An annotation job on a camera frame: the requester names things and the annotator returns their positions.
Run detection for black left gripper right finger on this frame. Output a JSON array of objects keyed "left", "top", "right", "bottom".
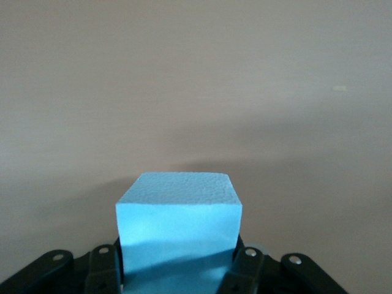
[{"left": 219, "top": 238, "right": 350, "bottom": 294}]

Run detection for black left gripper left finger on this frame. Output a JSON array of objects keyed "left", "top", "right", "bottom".
[{"left": 0, "top": 243, "right": 125, "bottom": 294}]

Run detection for light blue foam block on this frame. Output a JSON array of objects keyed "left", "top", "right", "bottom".
[{"left": 115, "top": 171, "right": 244, "bottom": 294}]

